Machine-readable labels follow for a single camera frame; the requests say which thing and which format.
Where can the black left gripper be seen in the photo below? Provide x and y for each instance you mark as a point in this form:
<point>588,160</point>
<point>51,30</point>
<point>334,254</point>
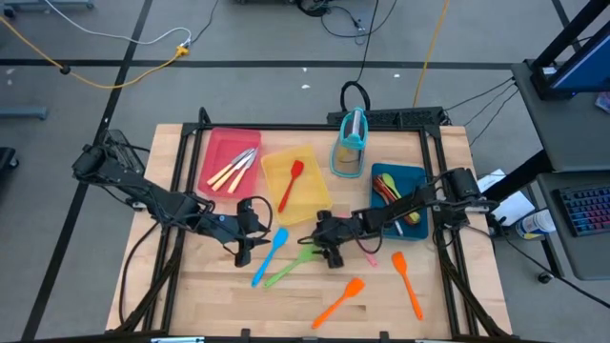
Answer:
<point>243,231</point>

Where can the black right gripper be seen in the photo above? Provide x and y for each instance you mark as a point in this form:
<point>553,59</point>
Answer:
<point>333,228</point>

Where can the blue silicone spatula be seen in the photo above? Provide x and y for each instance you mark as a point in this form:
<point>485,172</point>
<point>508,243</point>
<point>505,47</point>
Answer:
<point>280,236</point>

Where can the green silicone spatula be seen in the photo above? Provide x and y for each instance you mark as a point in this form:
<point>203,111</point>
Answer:
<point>286,271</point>

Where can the orange silicone spatula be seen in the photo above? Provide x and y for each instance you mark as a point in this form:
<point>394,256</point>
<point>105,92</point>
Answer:
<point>399,262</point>
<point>352,288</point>

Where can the red silicone spatula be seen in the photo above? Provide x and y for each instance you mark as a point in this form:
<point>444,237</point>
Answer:
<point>296,169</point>

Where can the red silicone spoon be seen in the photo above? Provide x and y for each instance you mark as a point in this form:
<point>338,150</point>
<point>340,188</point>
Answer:
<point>387,193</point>

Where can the dark wooden spoon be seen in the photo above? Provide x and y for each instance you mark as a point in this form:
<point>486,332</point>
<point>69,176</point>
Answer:
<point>379,183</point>

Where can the green silicone spoon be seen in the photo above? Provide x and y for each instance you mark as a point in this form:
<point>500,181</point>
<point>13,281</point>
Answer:
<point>388,180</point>

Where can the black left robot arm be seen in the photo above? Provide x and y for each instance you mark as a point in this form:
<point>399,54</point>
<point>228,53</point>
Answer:
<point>157,200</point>

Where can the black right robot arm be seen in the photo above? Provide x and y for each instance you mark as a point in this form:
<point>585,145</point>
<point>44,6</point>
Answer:
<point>400,205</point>

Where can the yellow plastic bin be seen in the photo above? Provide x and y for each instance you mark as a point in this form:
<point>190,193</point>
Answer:
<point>310,200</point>

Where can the clear utensil holder cup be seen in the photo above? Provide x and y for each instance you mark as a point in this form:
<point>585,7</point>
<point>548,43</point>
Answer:
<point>352,143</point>

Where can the pink plastic bin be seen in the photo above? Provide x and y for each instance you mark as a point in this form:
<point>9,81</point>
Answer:
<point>224,143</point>

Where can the blue plastic bin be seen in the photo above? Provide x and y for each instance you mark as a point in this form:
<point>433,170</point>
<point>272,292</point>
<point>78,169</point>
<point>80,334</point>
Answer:
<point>411,174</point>

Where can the white paper sheet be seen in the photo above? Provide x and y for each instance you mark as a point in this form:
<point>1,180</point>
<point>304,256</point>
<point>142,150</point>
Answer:
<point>514,207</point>

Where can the black support beam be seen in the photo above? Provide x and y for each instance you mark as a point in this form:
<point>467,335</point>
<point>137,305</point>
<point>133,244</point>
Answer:
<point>519,174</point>

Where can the white labelled bottle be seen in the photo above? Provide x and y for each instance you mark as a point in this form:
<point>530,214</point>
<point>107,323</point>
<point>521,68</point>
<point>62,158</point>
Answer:
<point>536,223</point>

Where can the grey desk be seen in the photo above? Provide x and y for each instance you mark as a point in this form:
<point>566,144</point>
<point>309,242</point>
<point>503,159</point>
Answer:
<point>562,128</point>
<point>586,257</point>

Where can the grey furniture leg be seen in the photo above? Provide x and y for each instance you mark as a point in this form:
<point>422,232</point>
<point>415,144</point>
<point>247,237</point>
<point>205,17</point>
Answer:
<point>24,113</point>

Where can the black backlit keyboard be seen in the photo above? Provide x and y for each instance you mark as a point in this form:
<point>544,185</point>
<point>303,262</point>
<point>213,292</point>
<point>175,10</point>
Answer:
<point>586,209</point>

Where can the blue screen monitor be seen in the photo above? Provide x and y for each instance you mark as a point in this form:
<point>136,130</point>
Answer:
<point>586,64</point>

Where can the silver frame bracket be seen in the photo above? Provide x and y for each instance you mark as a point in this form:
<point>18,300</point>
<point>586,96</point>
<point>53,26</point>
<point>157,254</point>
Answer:
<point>176,340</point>

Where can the black aluminium table frame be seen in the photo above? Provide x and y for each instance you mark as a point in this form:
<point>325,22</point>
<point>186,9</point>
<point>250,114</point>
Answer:
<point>305,127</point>

